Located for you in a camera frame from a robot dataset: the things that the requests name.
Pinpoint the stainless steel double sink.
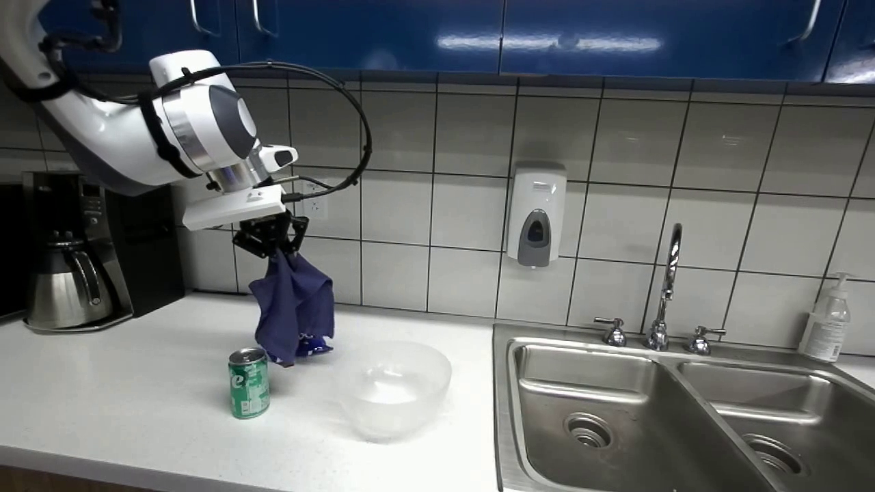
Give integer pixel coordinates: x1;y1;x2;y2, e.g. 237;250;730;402
488;320;875;492

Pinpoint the stainless steel coffee carafe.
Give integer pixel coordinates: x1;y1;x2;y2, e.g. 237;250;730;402
21;236;116;336

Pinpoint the white wall soap dispenser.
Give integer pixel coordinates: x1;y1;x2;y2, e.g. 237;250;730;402
502;161;572;271

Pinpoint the white wall power outlet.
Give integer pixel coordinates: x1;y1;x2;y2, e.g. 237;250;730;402
297;176;332;226

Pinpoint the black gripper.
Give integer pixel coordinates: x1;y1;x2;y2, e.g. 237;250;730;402
228;211;312;265

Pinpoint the metal cabinet door handle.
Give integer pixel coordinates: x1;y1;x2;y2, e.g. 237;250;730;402
783;0;826;49
248;0;282;40
185;0;224;40

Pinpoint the dark blue towel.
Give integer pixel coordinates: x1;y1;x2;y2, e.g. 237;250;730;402
245;247;339;369

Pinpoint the white wrist camera mount plate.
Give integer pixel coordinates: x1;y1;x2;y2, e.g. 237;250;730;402
178;182;290;231

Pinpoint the chrome faucet handle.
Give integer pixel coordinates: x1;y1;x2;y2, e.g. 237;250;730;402
684;323;730;358
591;314;633;349

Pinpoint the green soda can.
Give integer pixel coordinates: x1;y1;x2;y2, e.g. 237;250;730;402
224;343;273;422

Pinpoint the chrome faucet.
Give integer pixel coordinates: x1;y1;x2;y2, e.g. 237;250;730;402
640;220;685;351

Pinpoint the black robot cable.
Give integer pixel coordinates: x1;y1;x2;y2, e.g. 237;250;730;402
133;57;373;204

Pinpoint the clear soap pump bottle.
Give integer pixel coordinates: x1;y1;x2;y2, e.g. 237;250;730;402
794;271;855;366

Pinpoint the black coffee maker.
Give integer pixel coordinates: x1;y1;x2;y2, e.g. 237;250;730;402
19;168;187;336

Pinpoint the blue wall cabinet door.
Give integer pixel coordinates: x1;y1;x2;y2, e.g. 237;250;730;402
496;0;848;86
34;0;241;77
231;0;506;78

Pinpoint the translucent white plastic bowl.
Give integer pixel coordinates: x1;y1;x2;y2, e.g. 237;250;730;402
330;338;457;444

